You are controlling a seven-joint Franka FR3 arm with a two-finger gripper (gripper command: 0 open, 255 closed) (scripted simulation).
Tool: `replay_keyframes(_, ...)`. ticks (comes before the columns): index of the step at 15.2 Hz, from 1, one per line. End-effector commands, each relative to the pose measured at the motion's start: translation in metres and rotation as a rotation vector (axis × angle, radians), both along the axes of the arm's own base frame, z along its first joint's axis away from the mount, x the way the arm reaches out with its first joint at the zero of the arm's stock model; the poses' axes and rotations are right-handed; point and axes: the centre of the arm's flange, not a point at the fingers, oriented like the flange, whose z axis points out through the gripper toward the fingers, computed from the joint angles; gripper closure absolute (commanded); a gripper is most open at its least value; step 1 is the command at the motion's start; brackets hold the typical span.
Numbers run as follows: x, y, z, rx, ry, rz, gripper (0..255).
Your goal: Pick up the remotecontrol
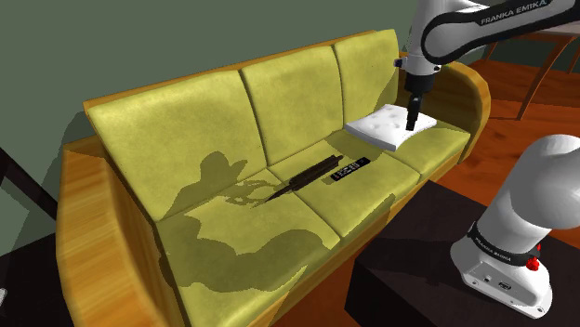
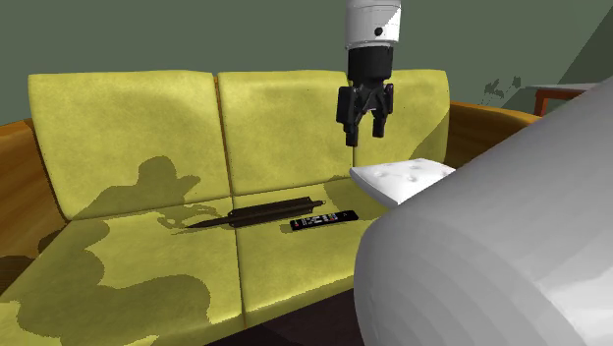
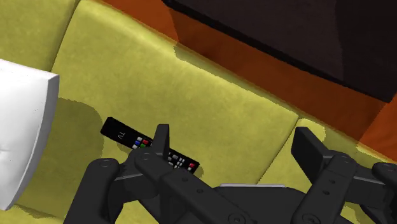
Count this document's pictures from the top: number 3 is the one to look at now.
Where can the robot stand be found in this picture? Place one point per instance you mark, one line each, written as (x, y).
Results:
(294, 34)

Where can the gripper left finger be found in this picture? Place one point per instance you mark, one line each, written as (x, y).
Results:
(173, 186)

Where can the white cushion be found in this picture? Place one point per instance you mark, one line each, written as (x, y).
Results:
(21, 130)

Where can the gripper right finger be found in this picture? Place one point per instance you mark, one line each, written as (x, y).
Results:
(328, 176)

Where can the black remote control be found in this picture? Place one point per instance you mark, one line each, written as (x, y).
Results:
(124, 135)

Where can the yellow-green sofa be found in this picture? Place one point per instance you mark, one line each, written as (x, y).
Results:
(173, 93)

